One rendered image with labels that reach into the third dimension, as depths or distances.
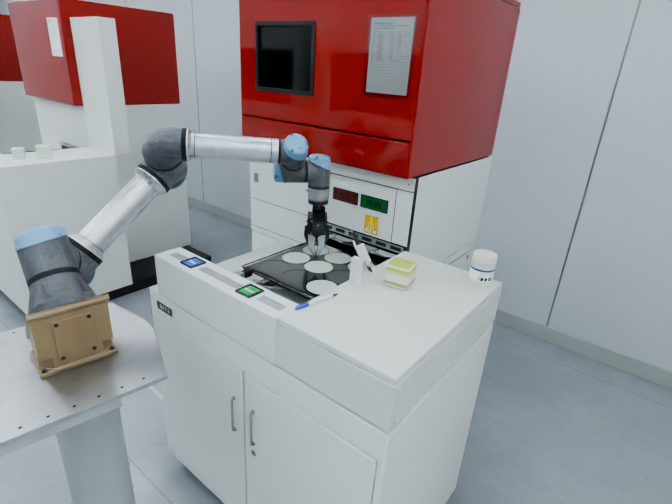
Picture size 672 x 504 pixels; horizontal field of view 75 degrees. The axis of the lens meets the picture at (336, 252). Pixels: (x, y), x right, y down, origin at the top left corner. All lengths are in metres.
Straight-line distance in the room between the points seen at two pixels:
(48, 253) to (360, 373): 0.80
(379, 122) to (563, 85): 1.55
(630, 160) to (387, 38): 1.70
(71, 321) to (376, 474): 0.80
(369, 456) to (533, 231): 2.12
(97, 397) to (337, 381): 0.55
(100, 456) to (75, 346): 0.35
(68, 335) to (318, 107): 1.04
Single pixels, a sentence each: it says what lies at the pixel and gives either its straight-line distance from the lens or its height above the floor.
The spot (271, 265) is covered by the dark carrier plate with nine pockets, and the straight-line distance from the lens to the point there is 1.53.
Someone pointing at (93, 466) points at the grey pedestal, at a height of 0.51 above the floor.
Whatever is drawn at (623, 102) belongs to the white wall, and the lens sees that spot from 2.79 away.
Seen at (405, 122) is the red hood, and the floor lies 1.40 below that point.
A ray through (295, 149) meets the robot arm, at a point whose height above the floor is 1.31.
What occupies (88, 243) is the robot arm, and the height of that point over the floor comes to 1.04.
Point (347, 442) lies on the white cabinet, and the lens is 1.13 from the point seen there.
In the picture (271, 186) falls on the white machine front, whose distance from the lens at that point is 1.92.
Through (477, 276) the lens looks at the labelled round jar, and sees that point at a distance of 1.36.
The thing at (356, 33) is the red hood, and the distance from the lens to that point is 1.54.
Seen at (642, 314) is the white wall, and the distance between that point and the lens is 3.00.
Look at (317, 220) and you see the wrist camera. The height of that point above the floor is 1.06.
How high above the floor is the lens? 1.54
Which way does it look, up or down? 23 degrees down
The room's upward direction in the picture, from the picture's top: 4 degrees clockwise
